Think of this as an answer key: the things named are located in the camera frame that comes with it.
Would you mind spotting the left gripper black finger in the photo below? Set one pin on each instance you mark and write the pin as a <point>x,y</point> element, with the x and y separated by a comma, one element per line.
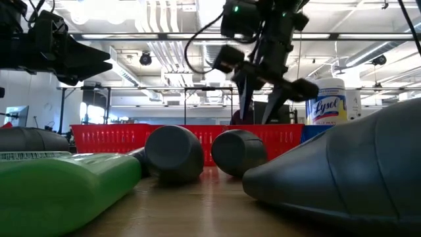
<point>82,54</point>
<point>85,72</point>

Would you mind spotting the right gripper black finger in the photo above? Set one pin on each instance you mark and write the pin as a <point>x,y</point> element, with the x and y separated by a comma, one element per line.
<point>245,102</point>
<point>274,105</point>

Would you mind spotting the grey plastic bottle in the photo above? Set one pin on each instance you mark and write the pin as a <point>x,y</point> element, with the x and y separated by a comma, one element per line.
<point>29,140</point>
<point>345,171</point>
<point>174,153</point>
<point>238,153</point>

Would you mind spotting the green plastic bottle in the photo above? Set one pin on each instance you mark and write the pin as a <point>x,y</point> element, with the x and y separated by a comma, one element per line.
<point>33,155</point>
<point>49,197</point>

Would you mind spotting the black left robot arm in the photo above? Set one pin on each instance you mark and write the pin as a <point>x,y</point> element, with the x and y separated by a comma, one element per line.
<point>13,49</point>

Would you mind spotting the black computer monitor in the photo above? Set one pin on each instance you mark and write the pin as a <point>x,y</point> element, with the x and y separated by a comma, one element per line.
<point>260,113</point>

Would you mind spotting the person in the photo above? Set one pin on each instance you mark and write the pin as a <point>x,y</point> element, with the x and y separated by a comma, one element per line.
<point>234,119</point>

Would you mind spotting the red plastic basket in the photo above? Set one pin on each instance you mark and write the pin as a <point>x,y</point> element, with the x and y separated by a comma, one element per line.
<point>105,138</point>
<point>283,138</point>

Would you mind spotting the Lysol wipes canister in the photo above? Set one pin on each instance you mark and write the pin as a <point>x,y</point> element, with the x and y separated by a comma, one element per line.
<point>325,105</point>

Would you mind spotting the black ceiling spotlight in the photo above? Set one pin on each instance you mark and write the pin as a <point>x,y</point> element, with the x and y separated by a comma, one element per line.
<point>145,59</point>
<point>380,60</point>

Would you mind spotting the silver computer monitor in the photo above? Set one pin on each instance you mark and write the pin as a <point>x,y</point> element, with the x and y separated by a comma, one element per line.
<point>16,116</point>

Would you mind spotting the white cylindrical canister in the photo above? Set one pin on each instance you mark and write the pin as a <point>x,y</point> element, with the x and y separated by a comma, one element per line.
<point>353,103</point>

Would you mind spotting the red bar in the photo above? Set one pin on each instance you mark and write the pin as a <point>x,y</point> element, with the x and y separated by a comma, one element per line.
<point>6,125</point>

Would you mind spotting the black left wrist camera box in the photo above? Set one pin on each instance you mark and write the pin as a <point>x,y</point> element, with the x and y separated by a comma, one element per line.
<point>51,21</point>

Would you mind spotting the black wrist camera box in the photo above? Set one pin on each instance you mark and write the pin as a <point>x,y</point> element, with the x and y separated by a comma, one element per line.
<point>241,18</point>
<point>51,21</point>

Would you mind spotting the black metal background frame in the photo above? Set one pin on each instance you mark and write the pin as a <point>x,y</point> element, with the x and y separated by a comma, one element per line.
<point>62,108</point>

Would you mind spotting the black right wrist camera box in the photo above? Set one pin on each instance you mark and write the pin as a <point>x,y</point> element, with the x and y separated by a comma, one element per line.
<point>241,18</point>

